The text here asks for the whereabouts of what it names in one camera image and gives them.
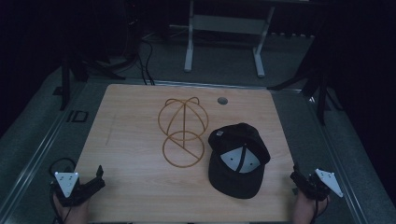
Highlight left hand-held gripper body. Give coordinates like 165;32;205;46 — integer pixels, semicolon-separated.
52;171;106;208

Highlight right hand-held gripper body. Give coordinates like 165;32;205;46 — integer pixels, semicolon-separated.
297;168;345;202

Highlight black baseball cap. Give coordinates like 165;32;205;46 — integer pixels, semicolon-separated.
207;122;271;200

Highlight gold wire hat stand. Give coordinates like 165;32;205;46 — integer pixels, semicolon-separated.
157;96;209;169

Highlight person's left hand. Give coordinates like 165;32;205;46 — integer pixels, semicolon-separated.
52;192;92;224

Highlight person's right hand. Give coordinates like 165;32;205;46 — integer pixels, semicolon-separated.
291;194;331;224

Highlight black tripod stand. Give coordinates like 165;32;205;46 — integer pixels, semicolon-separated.
52;0;144;111
266;18;345;126

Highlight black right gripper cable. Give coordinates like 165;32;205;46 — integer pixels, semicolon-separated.
312;194;331;224

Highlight black floor cables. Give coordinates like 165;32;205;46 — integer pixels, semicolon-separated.
136;36;157;86

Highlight white metal desk frame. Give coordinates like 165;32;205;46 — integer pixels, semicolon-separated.
169;0;276;78

